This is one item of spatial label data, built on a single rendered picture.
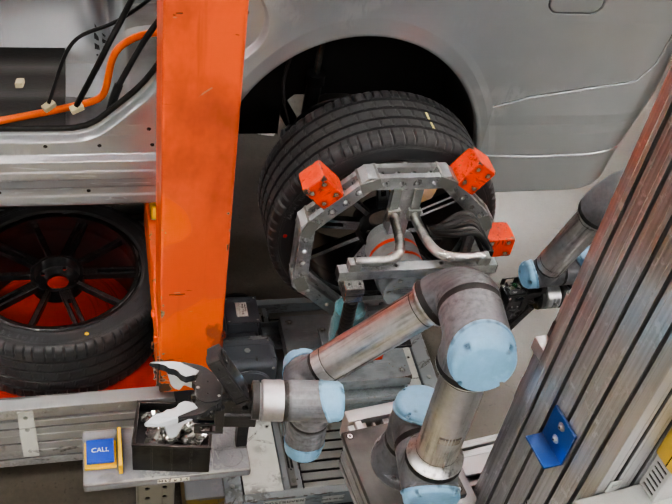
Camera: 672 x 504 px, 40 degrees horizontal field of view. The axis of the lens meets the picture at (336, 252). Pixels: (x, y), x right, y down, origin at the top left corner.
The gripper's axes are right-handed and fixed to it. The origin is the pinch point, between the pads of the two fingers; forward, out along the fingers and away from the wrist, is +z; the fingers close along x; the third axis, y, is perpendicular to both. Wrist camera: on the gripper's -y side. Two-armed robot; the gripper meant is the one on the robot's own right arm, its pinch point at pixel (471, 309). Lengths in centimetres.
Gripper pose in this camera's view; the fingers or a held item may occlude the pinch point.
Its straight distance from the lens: 248.3
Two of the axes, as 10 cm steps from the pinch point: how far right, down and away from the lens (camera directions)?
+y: 1.3, -7.3, -6.8
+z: -9.5, 0.9, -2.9
